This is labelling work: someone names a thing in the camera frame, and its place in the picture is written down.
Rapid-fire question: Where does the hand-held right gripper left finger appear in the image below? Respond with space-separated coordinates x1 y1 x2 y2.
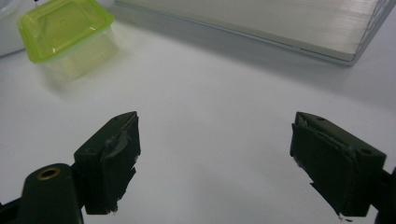
73 111 142 216

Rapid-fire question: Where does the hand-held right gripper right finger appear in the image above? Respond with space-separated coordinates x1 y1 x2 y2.
290 111 387 217

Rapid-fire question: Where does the green lidded plastic container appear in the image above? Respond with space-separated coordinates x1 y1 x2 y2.
17 0 120 80

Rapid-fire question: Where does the white wire basket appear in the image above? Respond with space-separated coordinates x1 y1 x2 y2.
113 0 396 67

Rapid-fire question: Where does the white table sheet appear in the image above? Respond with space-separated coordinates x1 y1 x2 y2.
0 6 396 224

